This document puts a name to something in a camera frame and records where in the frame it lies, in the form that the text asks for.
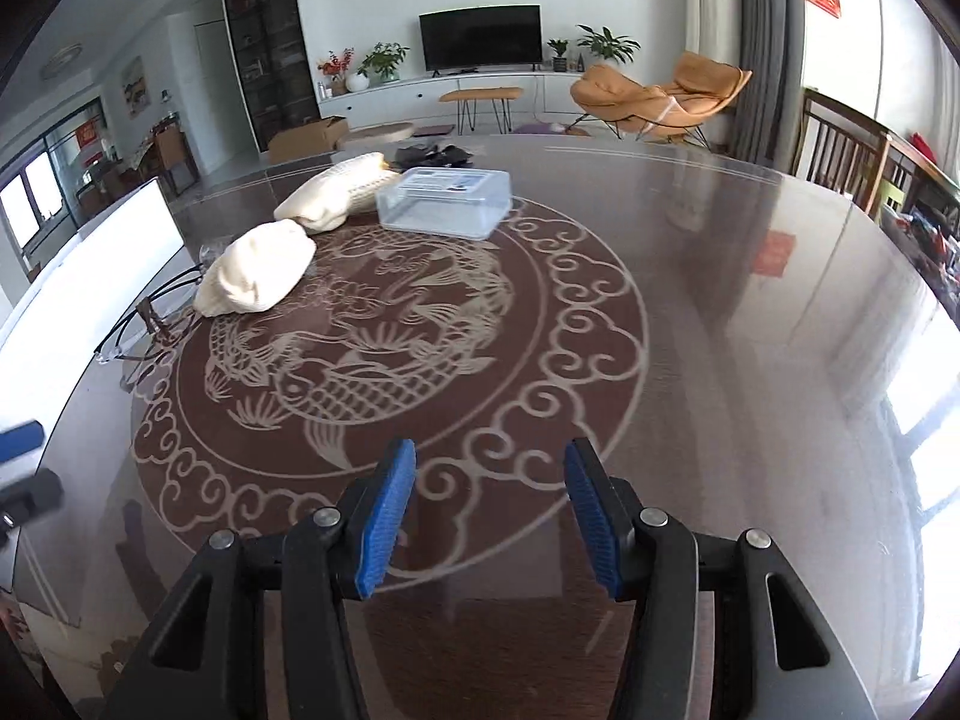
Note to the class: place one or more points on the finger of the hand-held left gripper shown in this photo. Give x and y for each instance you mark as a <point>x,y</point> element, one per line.
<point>30,495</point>
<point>19,441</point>

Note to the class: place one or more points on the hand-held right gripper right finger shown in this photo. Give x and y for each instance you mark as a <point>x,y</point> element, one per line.
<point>592,517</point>

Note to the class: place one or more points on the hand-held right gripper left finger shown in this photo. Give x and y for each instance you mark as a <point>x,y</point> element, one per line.
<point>386,517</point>

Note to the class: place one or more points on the dark-framed eyeglasses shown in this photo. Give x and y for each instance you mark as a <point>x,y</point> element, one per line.
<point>154,317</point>

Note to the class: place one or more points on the white cardboard storage box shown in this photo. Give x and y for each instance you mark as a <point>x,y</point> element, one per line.
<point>97,255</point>

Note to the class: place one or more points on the cream knitted sock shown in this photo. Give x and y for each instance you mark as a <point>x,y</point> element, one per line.
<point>337,191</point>
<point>255,270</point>

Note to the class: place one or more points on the clear plastic box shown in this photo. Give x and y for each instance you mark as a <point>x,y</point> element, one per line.
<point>442,202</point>

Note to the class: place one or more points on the wooden dining table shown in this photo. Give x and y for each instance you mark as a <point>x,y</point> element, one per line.
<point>161,150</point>

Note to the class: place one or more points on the dark cloth bundle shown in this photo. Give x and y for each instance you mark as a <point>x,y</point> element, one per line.
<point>435,156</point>

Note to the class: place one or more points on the round ceiling lamp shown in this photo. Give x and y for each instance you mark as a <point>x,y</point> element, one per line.
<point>60,61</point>

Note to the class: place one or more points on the brown cardboard box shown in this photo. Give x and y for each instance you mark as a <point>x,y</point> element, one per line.
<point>304,141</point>

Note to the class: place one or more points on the dark floor mat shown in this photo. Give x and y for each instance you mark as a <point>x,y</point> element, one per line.
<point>433,129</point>

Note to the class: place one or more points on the purple floor mat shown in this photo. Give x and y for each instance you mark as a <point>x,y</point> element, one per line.
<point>534,128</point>

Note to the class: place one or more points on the orange lounge chair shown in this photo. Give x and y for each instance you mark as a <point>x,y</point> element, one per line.
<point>637,101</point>

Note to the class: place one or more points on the white television cabinet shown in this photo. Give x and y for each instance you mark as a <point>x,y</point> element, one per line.
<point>405,97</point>

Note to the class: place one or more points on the orange padded bench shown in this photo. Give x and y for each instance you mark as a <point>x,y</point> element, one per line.
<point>480,94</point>

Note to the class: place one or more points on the white round vase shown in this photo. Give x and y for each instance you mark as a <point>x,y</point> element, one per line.
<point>357,81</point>

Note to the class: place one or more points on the colourful clutter pile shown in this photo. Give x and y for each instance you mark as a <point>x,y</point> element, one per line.
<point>926,225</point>

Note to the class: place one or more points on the wooden chair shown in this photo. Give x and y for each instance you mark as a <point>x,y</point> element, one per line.
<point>840,142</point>

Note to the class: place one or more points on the red flower bouquet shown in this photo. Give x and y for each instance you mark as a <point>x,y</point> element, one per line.
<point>335,69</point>

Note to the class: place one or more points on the bushy potted plant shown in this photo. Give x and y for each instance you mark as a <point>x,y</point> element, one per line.
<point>384,61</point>

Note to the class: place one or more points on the small potted plant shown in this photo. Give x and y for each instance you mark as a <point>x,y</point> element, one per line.
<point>558,56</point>

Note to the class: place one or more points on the large potted plant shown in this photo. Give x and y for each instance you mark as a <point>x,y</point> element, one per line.
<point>607,43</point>

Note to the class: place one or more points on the dark glass display cabinet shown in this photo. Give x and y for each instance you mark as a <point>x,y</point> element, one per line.
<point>270,37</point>

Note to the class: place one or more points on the flat screen television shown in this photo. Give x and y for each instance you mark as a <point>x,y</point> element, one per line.
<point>480,37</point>

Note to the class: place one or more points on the grey curtain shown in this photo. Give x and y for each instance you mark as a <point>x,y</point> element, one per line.
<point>769,45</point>

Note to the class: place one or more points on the covered standing air conditioner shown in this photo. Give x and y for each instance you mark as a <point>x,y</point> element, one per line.
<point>712,0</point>

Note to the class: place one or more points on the framed wall painting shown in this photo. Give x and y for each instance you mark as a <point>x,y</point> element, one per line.
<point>133,88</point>

